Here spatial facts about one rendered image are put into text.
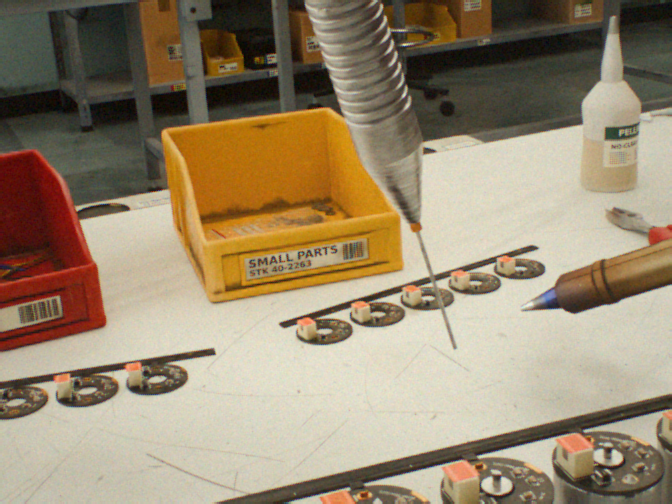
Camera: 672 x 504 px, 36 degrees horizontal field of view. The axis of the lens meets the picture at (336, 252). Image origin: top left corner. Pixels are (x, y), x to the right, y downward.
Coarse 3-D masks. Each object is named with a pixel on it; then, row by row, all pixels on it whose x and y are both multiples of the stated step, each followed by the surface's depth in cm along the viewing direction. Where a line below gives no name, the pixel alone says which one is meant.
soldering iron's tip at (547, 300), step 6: (552, 288) 20; (540, 294) 20; (546, 294) 20; (552, 294) 20; (534, 300) 20; (540, 300) 20; (546, 300) 20; (552, 300) 20; (522, 306) 20; (528, 306) 20; (534, 306) 20; (540, 306) 20; (546, 306) 20; (552, 306) 20; (558, 306) 20
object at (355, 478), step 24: (624, 408) 26; (648, 408) 26; (528, 432) 25; (552, 432) 25; (576, 432) 25; (408, 456) 24; (432, 456) 24; (456, 456) 24; (312, 480) 24; (336, 480) 24; (360, 480) 24
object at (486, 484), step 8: (480, 464) 24; (488, 480) 23; (504, 480) 23; (488, 488) 23; (496, 488) 23; (504, 488) 23; (512, 488) 23; (488, 496) 23; (496, 496) 23; (504, 496) 23
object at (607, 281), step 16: (624, 256) 19; (640, 256) 19; (656, 256) 18; (576, 272) 19; (592, 272) 19; (608, 272) 19; (624, 272) 19; (640, 272) 19; (656, 272) 18; (560, 288) 19; (576, 288) 19; (592, 288) 19; (608, 288) 19; (624, 288) 19; (640, 288) 19; (656, 288) 19; (560, 304) 19; (576, 304) 19; (592, 304) 19; (608, 304) 19
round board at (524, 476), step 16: (496, 464) 24; (512, 464) 24; (528, 464) 24; (480, 480) 23; (512, 480) 23; (528, 480) 23; (544, 480) 23; (448, 496) 23; (480, 496) 23; (512, 496) 23; (528, 496) 22; (544, 496) 23
